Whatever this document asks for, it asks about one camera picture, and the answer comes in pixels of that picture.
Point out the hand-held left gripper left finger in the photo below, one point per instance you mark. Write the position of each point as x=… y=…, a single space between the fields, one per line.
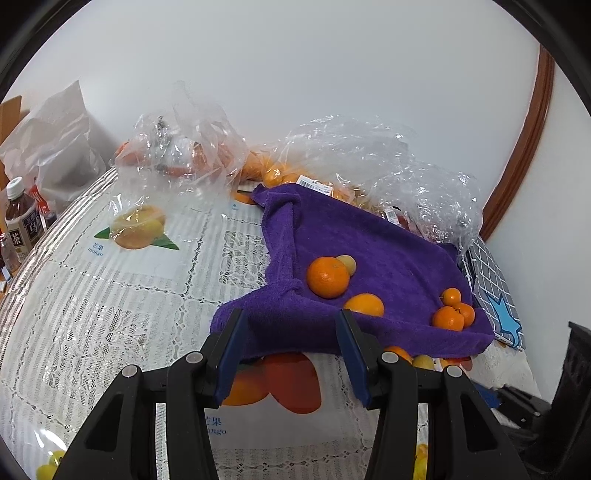
x=231 y=360

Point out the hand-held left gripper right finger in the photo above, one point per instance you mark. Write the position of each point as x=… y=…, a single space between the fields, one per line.
x=353 y=360

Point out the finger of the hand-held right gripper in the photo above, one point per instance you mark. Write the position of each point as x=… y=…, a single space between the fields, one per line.
x=521 y=404

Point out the large orange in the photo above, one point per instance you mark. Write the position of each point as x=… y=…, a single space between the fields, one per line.
x=328 y=277

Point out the small beige round fruit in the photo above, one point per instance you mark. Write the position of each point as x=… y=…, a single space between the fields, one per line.
x=348 y=263

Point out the small tangerine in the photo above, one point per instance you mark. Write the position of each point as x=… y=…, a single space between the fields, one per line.
x=467 y=314
x=450 y=295
x=448 y=319

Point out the purple towel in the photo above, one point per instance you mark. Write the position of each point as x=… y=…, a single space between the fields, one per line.
x=369 y=240

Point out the yellow green pear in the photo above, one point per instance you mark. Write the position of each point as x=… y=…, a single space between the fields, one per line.
x=424 y=362

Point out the grey checked cloth blue star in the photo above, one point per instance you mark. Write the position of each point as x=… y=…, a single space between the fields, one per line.
x=496 y=295

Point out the lace fruit print tablecloth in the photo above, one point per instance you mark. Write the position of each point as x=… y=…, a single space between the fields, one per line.
x=115 y=314

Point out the clear plastic bag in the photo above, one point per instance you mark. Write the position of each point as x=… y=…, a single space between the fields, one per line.
x=429 y=203
x=184 y=129
x=341 y=138

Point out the pile of bagged oranges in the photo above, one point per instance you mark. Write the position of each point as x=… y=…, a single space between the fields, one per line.
x=272 y=170

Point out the bagged red orange persimmons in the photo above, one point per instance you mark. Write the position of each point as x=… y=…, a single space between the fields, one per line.
x=138 y=157

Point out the dark tea bottle white cap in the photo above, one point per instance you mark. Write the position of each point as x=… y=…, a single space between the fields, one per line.
x=21 y=226

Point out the white plastic bag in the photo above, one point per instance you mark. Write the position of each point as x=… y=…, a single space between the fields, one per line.
x=51 y=138

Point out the wooden chair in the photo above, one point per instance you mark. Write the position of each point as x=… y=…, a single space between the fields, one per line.
x=10 y=115

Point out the brown wooden door frame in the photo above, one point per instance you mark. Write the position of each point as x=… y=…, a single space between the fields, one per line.
x=526 y=138

